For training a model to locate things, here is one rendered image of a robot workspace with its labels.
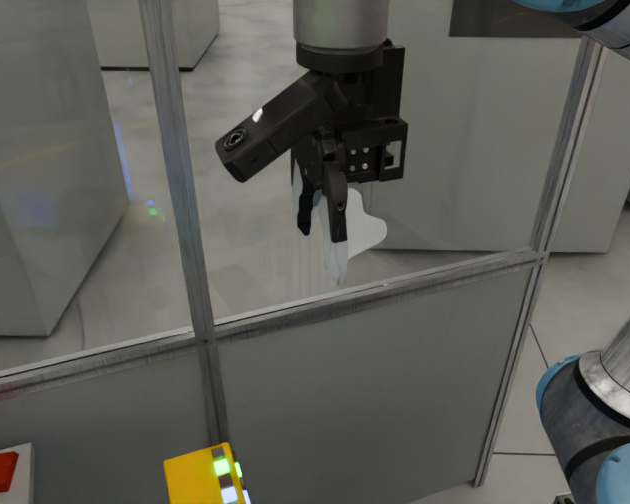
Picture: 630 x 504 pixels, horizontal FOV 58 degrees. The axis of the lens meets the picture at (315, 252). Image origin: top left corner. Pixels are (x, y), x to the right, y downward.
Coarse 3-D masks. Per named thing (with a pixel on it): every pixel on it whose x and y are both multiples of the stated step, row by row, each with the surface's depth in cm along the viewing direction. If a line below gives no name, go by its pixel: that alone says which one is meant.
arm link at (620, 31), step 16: (512, 0) 30; (528, 0) 27; (544, 0) 27; (560, 0) 27; (576, 0) 27; (592, 0) 27; (608, 0) 29; (624, 0) 29; (560, 16) 31; (576, 16) 31; (592, 16) 30; (608, 16) 30; (624, 16) 30; (592, 32) 32; (608, 32) 31; (624, 32) 31; (608, 48) 33; (624, 48) 32
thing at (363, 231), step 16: (352, 192) 50; (320, 208) 50; (352, 208) 50; (352, 224) 51; (368, 224) 51; (384, 224) 52; (352, 240) 51; (368, 240) 52; (336, 256) 50; (352, 256) 52; (336, 272) 52
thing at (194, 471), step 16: (208, 448) 85; (224, 448) 85; (176, 464) 83; (192, 464) 83; (208, 464) 83; (176, 480) 81; (192, 480) 81; (208, 480) 81; (176, 496) 79; (192, 496) 79; (208, 496) 79; (240, 496) 79
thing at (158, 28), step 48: (144, 0) 79; (576, 96) 119; (576, 144) 125; (192, 192) 98; (192, 240) 104; (192, 288) 109; (384, 288) 129; (432, 288) 134; (528, 288) 147; (192, 336) 116; (240, 336) 120; (0, 384) 105; (48, 384) 109; (480, 480) 196
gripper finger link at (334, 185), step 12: (324, 156) 48; (324, 168) 47; (336, 168) 47; (324, 180) 48; (336, 180) 47; (324, 192) 49; (336, 192) 47; (336, 204) 47; (336, 216) 48; (336, 228) 49; (336, 240) 49
